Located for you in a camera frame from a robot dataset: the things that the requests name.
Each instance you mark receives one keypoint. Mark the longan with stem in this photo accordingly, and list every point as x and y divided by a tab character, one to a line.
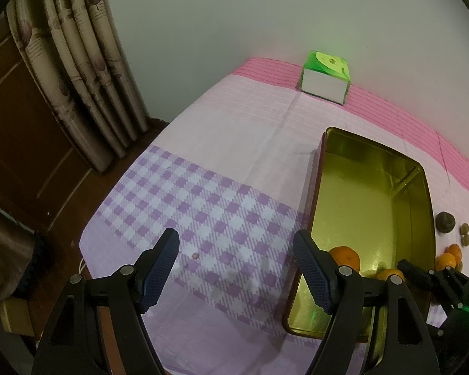
459	265

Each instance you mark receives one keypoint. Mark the green tissue box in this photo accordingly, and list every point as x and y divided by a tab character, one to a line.
324	82

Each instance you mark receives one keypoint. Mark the red tin box gold inside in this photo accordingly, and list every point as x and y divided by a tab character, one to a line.
359	203

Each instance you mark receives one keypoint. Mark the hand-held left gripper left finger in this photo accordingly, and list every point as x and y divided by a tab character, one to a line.
160	271

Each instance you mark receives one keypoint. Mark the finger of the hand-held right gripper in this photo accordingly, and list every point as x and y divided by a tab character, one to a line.
416	275

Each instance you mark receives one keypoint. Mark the pink and purple plaid bedsheet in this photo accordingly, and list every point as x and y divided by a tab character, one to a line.
238	132

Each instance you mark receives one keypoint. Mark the beige patterned curtain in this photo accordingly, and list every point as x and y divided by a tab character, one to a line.
86	66

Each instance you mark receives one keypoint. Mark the brown wooden door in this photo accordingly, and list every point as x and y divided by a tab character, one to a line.
23	132

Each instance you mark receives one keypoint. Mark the dark brown round fruit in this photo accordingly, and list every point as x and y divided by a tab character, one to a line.
445	222

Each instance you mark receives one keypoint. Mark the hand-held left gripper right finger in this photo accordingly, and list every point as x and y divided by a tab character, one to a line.
314	277

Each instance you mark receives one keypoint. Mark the brown cloth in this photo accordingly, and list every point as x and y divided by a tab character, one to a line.
8	250

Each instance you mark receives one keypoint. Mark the orange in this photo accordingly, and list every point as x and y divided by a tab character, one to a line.
389	273
445	261
346	258
454	249

